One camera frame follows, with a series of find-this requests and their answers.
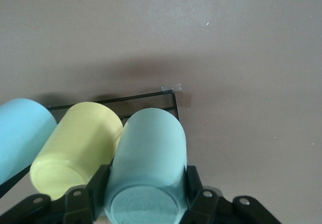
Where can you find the yellow cup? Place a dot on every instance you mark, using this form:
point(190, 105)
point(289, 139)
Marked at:
point(75, 146)

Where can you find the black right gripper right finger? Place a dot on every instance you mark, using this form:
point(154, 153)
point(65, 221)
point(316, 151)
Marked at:
point(198, 204)

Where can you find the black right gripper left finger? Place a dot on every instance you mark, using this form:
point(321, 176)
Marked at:
point(88, 201)

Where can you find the clear tape piece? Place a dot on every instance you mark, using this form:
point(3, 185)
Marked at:
point(171, 87)

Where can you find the light blue cup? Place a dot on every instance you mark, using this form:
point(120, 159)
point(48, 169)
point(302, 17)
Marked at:
point(22, 133)

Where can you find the pale green cup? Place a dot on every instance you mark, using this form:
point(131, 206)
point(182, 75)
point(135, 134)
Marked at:
point(148, 158)

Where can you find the brown tape patch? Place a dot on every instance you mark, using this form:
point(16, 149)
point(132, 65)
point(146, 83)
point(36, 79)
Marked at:
point(186, 100)

